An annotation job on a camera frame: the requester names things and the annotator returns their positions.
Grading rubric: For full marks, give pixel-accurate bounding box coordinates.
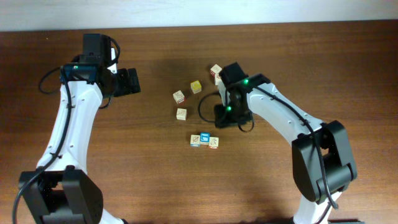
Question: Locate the wooden block red picture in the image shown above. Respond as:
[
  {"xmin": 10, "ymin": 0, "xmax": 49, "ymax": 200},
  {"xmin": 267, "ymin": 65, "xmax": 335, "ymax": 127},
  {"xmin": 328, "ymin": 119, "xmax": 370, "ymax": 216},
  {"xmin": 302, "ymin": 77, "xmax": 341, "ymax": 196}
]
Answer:
[{"xmin": 208, "ymin": 137, "xmax": 219, "ymax": 149}]

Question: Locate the blue letter wooden block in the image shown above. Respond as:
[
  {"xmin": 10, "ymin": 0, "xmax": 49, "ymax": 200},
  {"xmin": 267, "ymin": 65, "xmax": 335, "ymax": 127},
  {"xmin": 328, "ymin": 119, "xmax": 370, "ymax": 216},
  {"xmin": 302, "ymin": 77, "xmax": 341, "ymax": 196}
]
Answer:
[{"xmin": 200, "ymin": 133, "xmax": 210, "ymax": 145}]

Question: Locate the wooden block blue side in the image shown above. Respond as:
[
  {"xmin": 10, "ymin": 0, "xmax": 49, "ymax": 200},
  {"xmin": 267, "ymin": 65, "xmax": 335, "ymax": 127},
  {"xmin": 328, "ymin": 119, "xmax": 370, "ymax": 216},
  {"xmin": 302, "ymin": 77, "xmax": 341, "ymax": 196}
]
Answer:
[{"xmin": 190, "ymin": 134, "xmax": 200, "ymax": 147}]

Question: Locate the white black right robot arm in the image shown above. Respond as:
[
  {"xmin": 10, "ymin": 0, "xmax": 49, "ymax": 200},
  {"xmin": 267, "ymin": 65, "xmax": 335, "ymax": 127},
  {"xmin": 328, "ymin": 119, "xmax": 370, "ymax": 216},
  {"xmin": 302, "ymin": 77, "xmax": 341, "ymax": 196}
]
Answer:
[{"xmin": 215, "ymin": 63, "xmax": 358, "ymax": 223}]

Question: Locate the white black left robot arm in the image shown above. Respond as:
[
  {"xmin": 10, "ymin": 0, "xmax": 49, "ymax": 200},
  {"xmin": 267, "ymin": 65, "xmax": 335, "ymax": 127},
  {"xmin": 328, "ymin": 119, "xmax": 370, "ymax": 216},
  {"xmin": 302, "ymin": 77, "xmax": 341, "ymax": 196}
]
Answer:
[{"xmin": 11, "ymin": 34, "xmax": 141, "ymax": 223}]

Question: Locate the wooden block plain picture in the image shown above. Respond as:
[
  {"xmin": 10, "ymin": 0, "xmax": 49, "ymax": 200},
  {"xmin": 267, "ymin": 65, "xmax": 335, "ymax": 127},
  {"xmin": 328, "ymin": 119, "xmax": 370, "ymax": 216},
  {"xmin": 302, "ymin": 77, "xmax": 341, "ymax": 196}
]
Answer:
[{"xmin": 215, "ymin": 74, "xmax": 222, "ymax": 86}]

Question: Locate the wooden block red top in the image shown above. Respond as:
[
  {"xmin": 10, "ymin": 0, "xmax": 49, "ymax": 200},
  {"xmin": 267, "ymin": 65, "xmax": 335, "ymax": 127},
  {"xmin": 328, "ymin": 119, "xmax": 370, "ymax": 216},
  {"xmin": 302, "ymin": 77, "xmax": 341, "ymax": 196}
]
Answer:
[{"xmin": 210, "ymin": 64, "xmax": 222, "ymax": 77}]

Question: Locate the yellow wooden block left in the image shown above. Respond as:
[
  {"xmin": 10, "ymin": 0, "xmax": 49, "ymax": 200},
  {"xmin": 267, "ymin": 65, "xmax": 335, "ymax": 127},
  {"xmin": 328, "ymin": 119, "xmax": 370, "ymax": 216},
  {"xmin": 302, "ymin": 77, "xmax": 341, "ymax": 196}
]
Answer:
[{"xmin": 190, "ymin": 80, "xmax": 202, "ymax": 94}]

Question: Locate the plain wooden block lower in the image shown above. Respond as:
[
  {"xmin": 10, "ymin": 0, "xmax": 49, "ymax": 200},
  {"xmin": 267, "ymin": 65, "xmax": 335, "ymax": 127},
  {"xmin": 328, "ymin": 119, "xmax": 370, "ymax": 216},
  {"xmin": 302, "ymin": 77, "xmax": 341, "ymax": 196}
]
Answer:
[{"xmin": 176, "ymin": 108, "xmax": 187, "ymax": 121}]

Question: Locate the wooden block red side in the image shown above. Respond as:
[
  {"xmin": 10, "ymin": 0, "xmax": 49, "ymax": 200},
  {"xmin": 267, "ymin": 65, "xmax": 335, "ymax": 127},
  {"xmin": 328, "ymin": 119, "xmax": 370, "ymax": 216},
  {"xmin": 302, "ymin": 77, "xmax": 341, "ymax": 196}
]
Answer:
[{"xmin": 172, "ymin": 90, "xmax": 185, "ymax": 104}]

